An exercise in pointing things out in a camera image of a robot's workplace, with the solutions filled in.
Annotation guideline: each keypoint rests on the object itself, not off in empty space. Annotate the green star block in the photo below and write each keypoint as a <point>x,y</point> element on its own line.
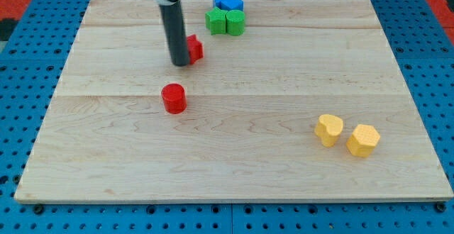
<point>215,21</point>

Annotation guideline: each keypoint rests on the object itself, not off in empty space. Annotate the yellow hexagon block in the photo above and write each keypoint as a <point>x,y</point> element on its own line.
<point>363,140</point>

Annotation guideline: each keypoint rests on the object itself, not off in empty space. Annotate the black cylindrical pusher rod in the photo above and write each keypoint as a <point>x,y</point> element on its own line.
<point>173,22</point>

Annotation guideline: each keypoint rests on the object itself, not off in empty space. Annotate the green cylinder block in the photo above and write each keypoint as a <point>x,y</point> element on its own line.
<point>235,22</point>

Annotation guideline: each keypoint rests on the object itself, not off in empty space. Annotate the red star block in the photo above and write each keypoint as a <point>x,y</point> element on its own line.
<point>195,48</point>

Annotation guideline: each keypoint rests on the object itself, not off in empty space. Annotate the red cylinder block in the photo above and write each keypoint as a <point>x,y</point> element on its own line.
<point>174,98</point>

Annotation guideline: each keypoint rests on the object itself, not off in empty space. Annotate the wooden board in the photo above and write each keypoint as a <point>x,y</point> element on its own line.
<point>253,101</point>

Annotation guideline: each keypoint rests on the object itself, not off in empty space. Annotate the yellow heart block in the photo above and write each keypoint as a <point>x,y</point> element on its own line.
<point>328,129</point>

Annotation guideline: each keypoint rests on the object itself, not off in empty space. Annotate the blue crescent block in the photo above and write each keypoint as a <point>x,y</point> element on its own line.
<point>229,5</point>

